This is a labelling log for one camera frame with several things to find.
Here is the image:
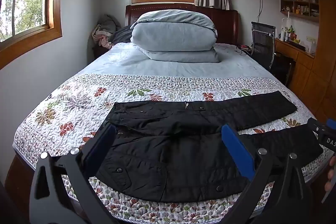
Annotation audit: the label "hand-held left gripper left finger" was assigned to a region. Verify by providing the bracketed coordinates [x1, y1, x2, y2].
[29, 123, 118, 224]

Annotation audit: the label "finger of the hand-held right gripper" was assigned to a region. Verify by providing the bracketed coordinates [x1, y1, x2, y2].
[307, 117, 336, 137]

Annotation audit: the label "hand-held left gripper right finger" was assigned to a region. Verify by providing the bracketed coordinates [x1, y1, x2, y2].
[220, 123, 316, 224]

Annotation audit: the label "black pants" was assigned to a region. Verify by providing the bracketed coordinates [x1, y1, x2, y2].
[95, 91, 324, 203]

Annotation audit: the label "person's right hand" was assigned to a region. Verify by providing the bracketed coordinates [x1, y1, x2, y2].
[324, 160, 336, 193]

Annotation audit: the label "wooden desk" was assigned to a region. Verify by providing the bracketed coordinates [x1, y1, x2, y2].
[273, 39, 331, 115]

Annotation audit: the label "bottles and figures on desk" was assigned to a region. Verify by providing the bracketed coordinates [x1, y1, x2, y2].
[279, 18, 301, 43]

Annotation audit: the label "floral quilted bedspread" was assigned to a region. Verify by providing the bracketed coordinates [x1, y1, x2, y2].
[13, 42, 333, 224]

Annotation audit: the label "black mesh office chair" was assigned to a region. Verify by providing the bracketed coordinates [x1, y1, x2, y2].
[248, 21, 296, 86]

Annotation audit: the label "pile of clothes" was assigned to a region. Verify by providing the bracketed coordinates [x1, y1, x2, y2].
[92, 14, 122, 50]

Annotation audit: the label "folded light blue duvet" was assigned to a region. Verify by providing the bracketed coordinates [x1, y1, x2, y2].
[130, 10, 220, 63]

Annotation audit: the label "wooden framed side window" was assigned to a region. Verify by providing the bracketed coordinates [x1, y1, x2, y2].
[0, 0, 68, 69]

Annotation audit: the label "wooden wall shelf with items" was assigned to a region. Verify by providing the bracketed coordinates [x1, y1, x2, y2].
[280, 0, 320, 22]

